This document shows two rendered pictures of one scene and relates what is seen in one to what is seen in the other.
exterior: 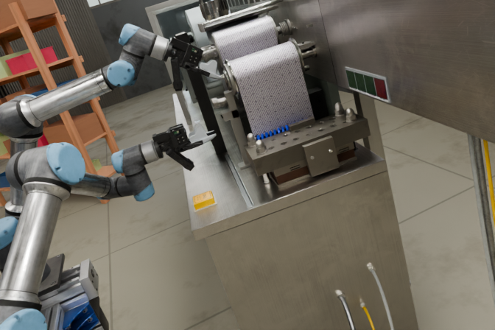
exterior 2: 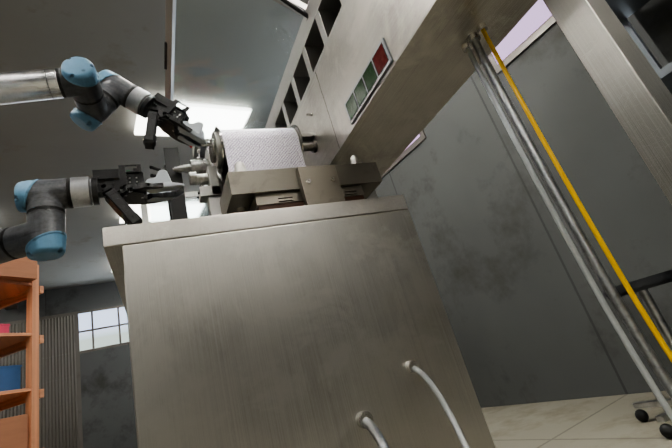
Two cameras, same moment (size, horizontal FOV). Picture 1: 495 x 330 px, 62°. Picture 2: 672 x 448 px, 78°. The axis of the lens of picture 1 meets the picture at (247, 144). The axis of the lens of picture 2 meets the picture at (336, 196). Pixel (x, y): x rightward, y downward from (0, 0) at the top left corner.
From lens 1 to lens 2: 1.03 m
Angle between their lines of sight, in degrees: 46
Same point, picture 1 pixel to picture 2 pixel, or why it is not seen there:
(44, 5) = (24, 267)
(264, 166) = (242, 183)
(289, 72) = (286, 145)
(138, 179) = (46, 215)
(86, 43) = (58, 394)
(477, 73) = not seen: outside the picture
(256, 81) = (247, 145)
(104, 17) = (93, 364)
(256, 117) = not seen: hidden behind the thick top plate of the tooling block
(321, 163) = (321, 192)
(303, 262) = (293, 330)
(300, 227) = (290, 264)
